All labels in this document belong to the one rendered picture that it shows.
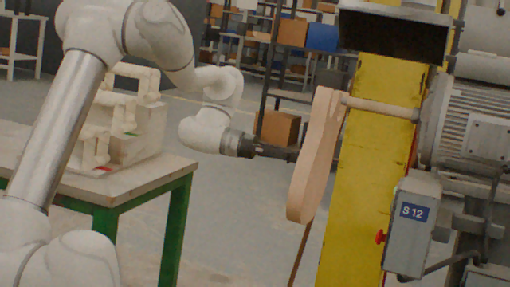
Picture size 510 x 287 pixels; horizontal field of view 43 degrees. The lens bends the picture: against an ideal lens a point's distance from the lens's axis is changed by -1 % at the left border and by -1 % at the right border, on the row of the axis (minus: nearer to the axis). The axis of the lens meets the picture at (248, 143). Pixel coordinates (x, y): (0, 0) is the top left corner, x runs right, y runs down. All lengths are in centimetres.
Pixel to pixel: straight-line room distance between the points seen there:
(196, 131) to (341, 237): 107
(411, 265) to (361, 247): 130
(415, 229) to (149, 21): 76
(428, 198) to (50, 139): 84
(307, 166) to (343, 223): 108
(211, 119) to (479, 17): 82
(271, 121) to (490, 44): 515
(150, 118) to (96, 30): 64
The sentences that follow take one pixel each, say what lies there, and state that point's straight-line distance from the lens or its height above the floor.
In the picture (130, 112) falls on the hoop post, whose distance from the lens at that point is 209.
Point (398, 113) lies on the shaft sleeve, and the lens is 183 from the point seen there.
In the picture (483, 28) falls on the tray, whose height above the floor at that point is 151.
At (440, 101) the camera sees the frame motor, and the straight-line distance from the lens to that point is 172.
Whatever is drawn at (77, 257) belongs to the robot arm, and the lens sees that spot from 128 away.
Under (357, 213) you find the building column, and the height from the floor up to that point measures 70.
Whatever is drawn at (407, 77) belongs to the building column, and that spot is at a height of 130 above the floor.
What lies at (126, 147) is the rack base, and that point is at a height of 100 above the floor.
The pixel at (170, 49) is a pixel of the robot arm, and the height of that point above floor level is 134.
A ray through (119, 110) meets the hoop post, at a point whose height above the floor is 110.
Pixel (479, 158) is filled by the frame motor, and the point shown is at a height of 119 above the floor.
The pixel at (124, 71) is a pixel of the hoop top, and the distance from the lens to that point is 217.
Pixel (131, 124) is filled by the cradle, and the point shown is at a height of 105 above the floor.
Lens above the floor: 145
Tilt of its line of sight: 11 degrees down
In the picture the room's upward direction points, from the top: 10 degrees clockwise
